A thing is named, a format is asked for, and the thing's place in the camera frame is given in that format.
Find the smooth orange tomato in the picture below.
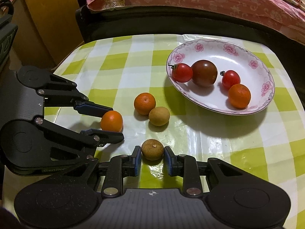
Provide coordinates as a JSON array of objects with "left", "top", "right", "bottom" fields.
[{"left": 100, "top": 111, "right": 123, "bottom": 132}]

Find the red cherry tomato with stem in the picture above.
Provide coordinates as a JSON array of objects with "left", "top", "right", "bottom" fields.
[{"left": 220, "top": 70, "right": 241, "bottom": 90}]

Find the dark sofa bed frame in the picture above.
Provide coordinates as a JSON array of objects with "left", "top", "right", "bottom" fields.
[{"left": 75, "top": 6, "right": 304, "bottom": 84}]

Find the orange mandarin rough skin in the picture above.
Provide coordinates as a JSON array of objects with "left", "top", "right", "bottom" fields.
[{"left": 228, "top": 84, "right": 251, "bottom": 109}]

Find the tan longan fruit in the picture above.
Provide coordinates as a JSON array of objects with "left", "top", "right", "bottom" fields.
[
  {"left": 148, "top": 106, "right": 170, "bottom": 126},
  {"left": 141, "top": 139, "right": 164, "bottom": 161}
]

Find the orange mandarin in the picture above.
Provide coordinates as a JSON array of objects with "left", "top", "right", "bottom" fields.
[{"left": 134, "top": 93, "right": 156, "bottom": 115}]

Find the dark maroon large tomato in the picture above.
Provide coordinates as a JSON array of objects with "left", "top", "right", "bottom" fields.
[{"left": 191, "top": 60, "right": 218, "bottom": 87}]

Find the white floral porcelain plate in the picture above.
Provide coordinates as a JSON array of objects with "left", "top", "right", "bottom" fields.
[{"left": 166, "top": 38, "right": 275, "bottom": 115}]

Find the green white checkered tablecloth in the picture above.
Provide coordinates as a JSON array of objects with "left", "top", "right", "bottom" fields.
[{"left": 56, "top": 35, "right": 304, "bottom": 228}]

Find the wooden cabinet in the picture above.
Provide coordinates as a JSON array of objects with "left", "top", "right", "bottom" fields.
[{"left": 12, "top": 0, "right": 84, "bottom": 69}]

